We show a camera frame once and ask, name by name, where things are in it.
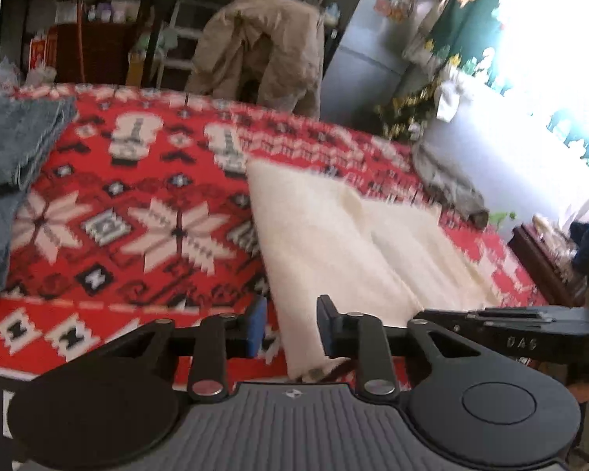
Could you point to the pale pink garment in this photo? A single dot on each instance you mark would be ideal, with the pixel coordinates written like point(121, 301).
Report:
point(549, 235)

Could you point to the white cloth bow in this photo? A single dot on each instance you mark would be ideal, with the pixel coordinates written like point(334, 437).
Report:
point(446, 100)

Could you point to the beige jacket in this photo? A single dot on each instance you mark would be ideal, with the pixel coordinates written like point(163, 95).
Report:
point(284, 49)

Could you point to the blue jeans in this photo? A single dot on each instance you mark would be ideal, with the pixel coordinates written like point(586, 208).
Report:
point(10, 147)

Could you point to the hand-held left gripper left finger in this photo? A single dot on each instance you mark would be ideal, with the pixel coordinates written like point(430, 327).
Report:
point(257, 326)

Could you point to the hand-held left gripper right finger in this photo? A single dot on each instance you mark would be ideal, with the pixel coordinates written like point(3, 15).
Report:
point(326, 328)

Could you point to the green window banner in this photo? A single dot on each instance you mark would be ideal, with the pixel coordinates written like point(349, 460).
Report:
point(481, 10)

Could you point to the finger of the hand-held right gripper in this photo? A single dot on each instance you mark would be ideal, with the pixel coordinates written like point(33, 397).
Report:
point(451, 318)

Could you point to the grey garment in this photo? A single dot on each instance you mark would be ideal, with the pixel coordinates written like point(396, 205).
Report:
point(446, 181)

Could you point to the wooden cabinet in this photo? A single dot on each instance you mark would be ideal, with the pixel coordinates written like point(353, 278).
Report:
point(535, 260)

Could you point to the white plastic bag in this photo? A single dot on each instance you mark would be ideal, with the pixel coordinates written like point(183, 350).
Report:
point(24, 76)

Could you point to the decorated Christmas tree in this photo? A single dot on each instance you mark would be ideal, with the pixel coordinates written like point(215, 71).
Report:
point(402, 113)

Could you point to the red white carton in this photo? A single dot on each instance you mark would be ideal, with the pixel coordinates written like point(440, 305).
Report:
point(43, 51)

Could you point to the white metal rack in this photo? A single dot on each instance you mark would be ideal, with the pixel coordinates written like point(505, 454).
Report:
point(181, 34)

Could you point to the red patterned blanket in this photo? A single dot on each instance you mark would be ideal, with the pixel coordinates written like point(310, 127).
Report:
point(127, 171)

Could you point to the white sweater with striped trim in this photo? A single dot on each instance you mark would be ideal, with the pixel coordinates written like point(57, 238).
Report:
point(334, 245)

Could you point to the green plant sprig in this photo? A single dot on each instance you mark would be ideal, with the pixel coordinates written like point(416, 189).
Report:
point(501, 218)

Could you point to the grey refrigerator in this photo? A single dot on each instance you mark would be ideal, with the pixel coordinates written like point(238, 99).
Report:
point(358, 78)

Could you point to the black storage shelf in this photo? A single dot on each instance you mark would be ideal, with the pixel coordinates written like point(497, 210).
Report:
point(147, 19)

